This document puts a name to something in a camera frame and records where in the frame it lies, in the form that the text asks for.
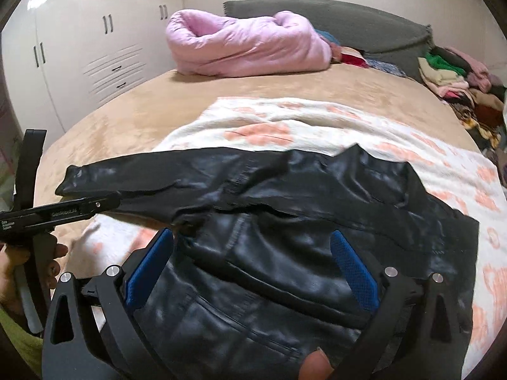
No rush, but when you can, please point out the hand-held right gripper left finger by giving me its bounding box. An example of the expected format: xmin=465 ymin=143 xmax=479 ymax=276
xmin=42 ymin=227 xmax=175 ymax=380

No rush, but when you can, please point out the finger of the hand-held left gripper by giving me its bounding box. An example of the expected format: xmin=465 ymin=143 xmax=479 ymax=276
xmin=93 ymin=192 xmax=121 ymax=215

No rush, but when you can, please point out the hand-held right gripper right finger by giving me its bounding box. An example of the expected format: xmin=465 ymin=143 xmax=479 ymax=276
xmin=330 ymin=230 xmax=474 ymax=380

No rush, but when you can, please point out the black leather jacket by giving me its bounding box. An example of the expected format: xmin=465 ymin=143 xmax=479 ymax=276
xmin=55 ymin=144 xmax=480 ymax=380

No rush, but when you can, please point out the green sleeved left forearm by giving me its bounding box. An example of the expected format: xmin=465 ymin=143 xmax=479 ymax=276
xmin=0 ymin=307 xmax=44 ymax=378

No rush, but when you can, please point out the pile of assorted clothes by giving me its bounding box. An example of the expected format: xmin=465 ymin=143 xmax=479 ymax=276
xmin=418 ymin=45 xmax=507 ymax=151

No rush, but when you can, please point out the person's left hand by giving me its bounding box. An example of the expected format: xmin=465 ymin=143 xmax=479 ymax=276
xmin=0 ymin=241 xmax=69 ymax=314

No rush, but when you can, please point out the person's right hand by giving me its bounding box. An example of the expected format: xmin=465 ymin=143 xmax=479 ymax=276
xmin=301 ymin=348 xmax=335 ymax=380

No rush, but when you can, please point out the beige bed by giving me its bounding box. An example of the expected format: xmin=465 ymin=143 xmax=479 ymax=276
xmin=34 ymin=65 xmax=482 ymax=246

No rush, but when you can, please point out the white peach printed blanket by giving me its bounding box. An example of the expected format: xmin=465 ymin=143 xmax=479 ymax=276
xmin=73 ymin=97 xmax=507 ymax=365

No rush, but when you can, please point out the white wardrobe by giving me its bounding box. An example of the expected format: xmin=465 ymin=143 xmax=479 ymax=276
xmin=0 ymin=0 xmax=185 ymax=139

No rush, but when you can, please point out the blue patterned cloth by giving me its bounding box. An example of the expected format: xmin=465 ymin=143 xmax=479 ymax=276
xmin=364 ymin=59 xmax=407 ymax=78

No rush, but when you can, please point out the pink quilt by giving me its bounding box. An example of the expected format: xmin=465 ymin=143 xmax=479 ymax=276
xmin=164 ymin=9 xmax=333 ymax=78

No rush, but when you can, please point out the red cloth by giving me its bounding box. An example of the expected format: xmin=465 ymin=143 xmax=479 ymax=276
xmin=341 ymin=53 xmax=367 ymax=68

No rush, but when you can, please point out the teal cloth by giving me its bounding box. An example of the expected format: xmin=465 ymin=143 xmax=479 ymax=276
xmin=315 ymin=29 xmax=341 ymax=46

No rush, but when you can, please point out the grey headboard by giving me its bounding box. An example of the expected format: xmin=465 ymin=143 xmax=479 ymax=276
xmin=222 ymin=0 xmax=432 ymax=82

